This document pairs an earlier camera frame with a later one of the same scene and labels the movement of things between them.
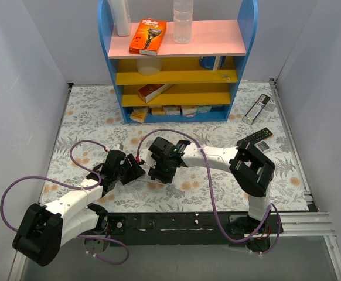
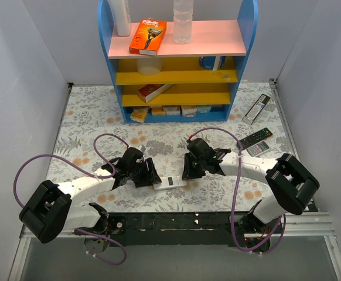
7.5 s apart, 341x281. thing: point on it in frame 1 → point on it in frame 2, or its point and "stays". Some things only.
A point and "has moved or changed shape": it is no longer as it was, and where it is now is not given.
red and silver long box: (150, 92) stays
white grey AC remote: (262, 146) stays
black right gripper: (153, 171) → (195, 165)
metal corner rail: (272, 82) stays
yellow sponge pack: (139, 113) stays
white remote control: (147, 178) has moved or changed shape
